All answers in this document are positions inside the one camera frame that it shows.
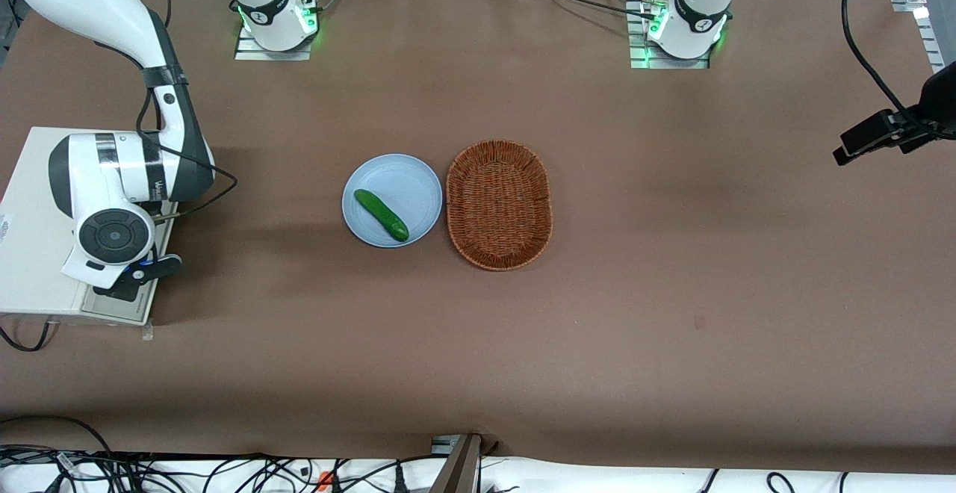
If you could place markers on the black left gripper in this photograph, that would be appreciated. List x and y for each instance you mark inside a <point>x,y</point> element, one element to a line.
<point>939,97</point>

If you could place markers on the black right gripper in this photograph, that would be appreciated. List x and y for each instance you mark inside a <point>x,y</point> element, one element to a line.
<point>122,293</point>

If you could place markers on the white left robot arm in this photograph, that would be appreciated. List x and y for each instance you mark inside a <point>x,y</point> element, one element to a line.
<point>698,0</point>

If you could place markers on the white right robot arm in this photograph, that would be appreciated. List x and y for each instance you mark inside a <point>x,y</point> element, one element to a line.
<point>112,172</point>

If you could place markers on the white toaster oven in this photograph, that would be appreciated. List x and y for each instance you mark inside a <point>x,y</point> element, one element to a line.
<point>30,276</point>

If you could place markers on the white barcode sticker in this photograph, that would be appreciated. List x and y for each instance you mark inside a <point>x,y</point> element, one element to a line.
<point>5,228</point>

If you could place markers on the green cucumber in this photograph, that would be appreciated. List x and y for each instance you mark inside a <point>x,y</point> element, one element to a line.
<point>381,215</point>

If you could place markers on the light blue plate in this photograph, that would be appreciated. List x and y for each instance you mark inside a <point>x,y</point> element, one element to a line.
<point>407,187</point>

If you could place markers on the brown wicker basket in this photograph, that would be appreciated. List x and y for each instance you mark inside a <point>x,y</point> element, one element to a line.
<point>499,205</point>

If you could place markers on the aluminium frame profile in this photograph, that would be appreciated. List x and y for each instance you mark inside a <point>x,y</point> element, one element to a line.
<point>922,19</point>

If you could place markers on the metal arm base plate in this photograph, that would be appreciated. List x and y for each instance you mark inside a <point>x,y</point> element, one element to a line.
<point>254,54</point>
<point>638,60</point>

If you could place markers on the dark camera mount pole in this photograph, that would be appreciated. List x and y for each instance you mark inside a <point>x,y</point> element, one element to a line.
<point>457,467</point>

